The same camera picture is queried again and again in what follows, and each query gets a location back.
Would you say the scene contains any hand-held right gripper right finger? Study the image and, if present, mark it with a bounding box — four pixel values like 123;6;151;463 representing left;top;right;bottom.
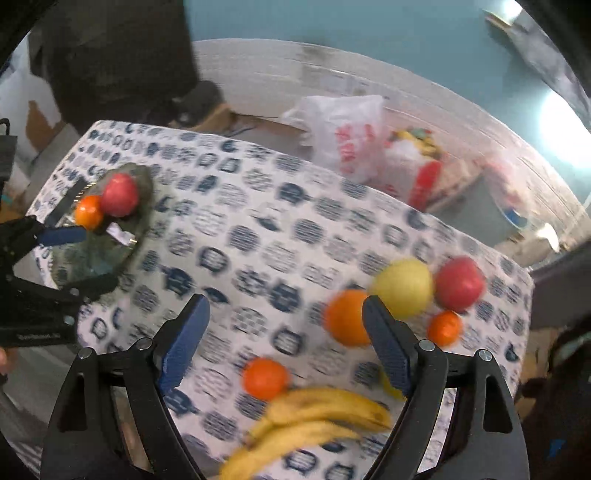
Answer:
362;295;529;480

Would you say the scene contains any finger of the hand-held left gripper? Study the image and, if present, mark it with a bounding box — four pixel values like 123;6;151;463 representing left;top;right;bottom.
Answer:
0;215;88;273
0;272;119;308

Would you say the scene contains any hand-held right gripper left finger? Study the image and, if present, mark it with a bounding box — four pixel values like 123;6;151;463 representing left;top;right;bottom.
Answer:
41;294;211;480

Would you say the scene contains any tinted glass plate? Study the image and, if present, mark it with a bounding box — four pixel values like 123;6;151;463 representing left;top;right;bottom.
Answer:
48;162;155;289

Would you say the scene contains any small orange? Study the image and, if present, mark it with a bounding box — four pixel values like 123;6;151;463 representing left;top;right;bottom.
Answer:
74;195;105;230
427;311;464;348
242;357;291;401

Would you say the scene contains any large orange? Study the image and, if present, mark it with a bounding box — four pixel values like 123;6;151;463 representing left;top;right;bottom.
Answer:
323;290;372;348

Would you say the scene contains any small red apple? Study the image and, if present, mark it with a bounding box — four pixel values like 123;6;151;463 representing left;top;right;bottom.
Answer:
100;173;140;217

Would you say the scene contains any large red apple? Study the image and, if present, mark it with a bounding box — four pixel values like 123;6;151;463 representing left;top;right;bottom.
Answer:
435;257;485;312

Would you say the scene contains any yellow banana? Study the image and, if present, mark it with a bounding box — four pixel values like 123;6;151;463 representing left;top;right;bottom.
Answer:
265;388;393;435
219;421;362;480

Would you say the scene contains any cat print tablecloth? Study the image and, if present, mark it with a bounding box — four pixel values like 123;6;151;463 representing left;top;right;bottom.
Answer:
25;120;534;480

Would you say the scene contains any dark cloth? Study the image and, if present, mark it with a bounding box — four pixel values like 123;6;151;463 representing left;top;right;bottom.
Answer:
519;318;591;480

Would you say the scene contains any plastic bag of colourful packets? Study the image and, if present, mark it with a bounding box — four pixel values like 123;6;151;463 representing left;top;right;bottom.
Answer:
385;127;462;210

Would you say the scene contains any black round object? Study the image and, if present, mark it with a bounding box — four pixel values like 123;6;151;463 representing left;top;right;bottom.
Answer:
173;80;223;126

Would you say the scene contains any white plastic bag red print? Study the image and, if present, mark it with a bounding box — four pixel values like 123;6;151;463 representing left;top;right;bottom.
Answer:
283;95;393;185

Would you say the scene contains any cardboard box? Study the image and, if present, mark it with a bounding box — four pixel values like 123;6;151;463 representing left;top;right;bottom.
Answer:
185;104;308;141

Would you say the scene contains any patterned grey curtain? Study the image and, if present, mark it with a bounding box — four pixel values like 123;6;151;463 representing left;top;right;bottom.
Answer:
505;0;591;121

